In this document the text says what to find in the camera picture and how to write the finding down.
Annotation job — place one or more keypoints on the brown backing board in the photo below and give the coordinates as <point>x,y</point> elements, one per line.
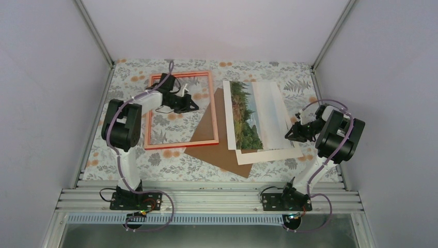
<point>219,155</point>

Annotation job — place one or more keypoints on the aluminium rail base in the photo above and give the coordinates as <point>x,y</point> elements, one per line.
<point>208,197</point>

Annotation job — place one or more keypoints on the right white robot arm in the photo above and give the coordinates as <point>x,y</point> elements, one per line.
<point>335,134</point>

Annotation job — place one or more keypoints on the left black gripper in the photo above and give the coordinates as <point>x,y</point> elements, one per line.
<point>186,107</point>

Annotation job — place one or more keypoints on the white mat board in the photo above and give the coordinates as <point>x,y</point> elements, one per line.
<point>246,157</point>

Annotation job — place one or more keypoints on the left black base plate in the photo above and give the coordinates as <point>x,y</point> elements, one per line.
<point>136,202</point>

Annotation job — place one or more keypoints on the landscape photo print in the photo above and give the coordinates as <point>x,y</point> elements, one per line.
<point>256,116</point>

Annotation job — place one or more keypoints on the red picture frame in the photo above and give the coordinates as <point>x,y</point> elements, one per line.
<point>211,113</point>

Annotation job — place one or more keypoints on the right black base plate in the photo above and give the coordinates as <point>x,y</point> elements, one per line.
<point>290,202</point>

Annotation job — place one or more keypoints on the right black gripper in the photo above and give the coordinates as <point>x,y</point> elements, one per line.
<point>297,135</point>

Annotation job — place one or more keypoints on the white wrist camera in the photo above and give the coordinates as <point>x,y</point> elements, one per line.
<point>184,90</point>
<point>302,116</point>

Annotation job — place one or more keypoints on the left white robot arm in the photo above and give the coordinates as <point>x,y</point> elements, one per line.
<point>123,124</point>

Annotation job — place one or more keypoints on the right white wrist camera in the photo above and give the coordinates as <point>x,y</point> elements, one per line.
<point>302,116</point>

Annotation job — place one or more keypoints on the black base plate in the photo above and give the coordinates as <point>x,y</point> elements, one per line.
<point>290,202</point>
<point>136,202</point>

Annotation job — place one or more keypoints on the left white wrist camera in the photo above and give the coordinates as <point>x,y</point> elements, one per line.
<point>184,90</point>

